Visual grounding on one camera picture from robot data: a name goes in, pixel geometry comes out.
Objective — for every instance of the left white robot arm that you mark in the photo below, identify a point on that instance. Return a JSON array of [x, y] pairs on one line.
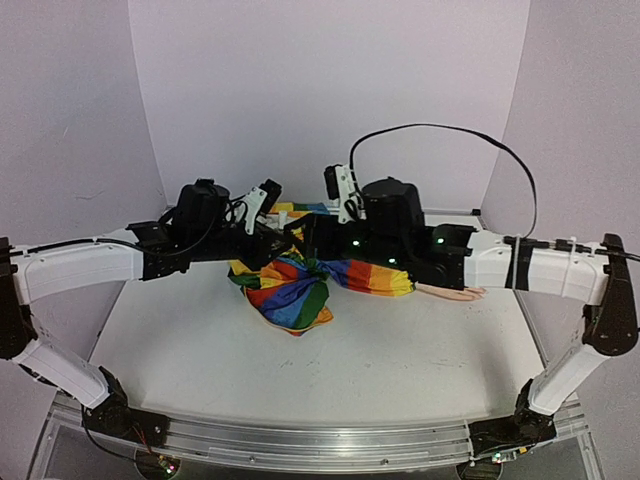
[[206, 225]]

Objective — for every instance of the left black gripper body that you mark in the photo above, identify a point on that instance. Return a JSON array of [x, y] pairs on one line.
[[208, 250]]

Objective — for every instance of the mannequin hand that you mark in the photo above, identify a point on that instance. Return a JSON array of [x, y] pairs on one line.
[[465, 295]]

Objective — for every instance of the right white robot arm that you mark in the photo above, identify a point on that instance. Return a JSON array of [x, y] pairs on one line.
[[388, 230]]

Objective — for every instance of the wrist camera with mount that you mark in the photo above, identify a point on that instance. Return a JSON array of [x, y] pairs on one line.
[[342, 191], [259, 201]]

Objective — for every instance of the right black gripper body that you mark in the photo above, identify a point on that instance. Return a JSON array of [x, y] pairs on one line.
[[310, 238]]

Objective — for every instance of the rainbow striped cloth garment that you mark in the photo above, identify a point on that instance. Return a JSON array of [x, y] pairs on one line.
[[290, 292]]

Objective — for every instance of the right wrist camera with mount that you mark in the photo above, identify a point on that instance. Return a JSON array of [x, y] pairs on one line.
[[342, 191]]

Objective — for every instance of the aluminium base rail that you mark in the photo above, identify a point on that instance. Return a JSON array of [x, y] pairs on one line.
[[322, 449]]

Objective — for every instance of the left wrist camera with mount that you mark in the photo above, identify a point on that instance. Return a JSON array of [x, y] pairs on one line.
[[259, 201]]

